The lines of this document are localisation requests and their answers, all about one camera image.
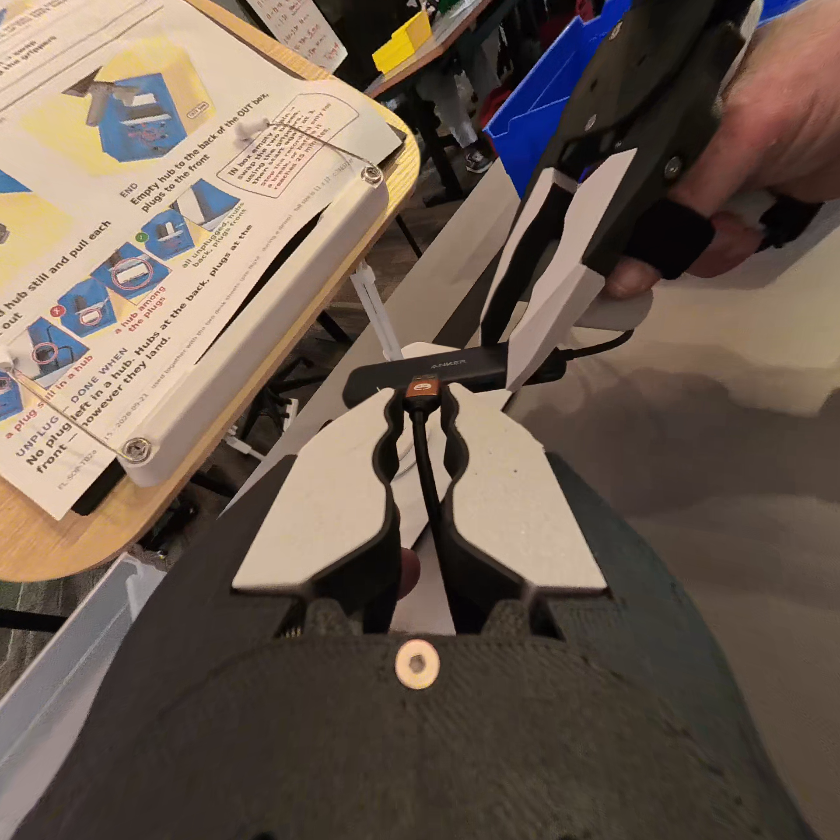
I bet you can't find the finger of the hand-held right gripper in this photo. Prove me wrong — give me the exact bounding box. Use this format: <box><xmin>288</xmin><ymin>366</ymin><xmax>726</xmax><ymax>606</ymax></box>
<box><xmin>504</xmin><ymin>147</ymin><xmax>639</xmax><ymax>392</ymax></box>
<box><xmin>480</xmin><ymin>167</ymin><xmax>580</xmax><ymax>345</ymax></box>

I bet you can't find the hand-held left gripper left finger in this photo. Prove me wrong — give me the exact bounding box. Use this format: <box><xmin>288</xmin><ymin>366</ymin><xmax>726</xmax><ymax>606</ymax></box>
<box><xmin>231</xmin><ymin>387</ymin><xmax>403</xmax><ymax>634</ymax></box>

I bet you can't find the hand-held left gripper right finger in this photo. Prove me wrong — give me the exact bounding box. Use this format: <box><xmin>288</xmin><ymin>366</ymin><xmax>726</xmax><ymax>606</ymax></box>
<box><xmin>438</xmin><ymin>384</ymin><xmax>609</xmax><ymax>634</ymax></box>

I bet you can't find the black Anker USB hub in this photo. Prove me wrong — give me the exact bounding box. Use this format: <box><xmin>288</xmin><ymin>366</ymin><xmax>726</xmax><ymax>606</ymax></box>
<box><xmin>343</xmin><ymin>344</ymin><xmax>567</xmax><ymax>409</ymax></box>

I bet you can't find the blue plastic bin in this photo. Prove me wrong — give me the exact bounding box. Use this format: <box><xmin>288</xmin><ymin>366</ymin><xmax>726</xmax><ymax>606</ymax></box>
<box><xmin>484</xmin><ymin>0</ymin><xmax>815</xmax><ymax>199</ymax></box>

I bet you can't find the black cable orange band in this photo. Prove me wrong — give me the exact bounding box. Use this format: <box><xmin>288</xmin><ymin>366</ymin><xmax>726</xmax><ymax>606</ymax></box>
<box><xmin>402</xmin><ymin>373</ymin><xmax>463</xmax><ymax>634</ymax></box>

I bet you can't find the clear plastic bin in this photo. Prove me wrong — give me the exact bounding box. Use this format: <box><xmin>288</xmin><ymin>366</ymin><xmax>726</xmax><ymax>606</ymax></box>
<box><xmin>0</xmin><ymin>551</ymin><xmax>166</xmax><ymax>788</ymax></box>

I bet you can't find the person's right hand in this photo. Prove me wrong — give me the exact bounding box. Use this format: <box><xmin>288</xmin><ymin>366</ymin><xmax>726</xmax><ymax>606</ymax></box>
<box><xmin>604</xmin><ymin>0</ymin><xmax>840</xmax><ymax>299</ymax></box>

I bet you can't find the long workbench desk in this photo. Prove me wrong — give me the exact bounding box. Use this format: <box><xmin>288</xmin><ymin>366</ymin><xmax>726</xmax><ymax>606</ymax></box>
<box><xmin>364</xmin><ymin>0</ymin><xmax>494</xmax><ymax>99</ymax></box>

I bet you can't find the yellow bin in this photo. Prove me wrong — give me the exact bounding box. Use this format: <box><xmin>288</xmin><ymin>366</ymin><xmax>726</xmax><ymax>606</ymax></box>
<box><xmin>372</xmin><ymin>10</ymin><xmax>434</xmax><ymax>75</ymax></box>

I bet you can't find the instruction sheet on stand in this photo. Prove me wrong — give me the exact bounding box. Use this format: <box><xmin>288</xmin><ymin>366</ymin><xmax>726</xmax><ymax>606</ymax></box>
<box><xmin>0</xmin><ymin>0</ymin><xmax>422</xmax><ymax>584</ymax></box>

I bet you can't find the whiteboard with red writing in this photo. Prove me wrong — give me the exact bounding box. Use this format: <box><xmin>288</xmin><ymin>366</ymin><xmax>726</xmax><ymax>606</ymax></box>
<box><xmin>246</xmin><ymin>0</ymin><xmax>349</xmax><ymax>75</ymax></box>

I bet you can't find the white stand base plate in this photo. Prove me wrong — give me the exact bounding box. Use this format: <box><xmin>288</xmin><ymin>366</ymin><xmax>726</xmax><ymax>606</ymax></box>
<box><xmin>118</xmin><ymin>167</ymin><xmax>487</xmax><ymax>636</ymax></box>

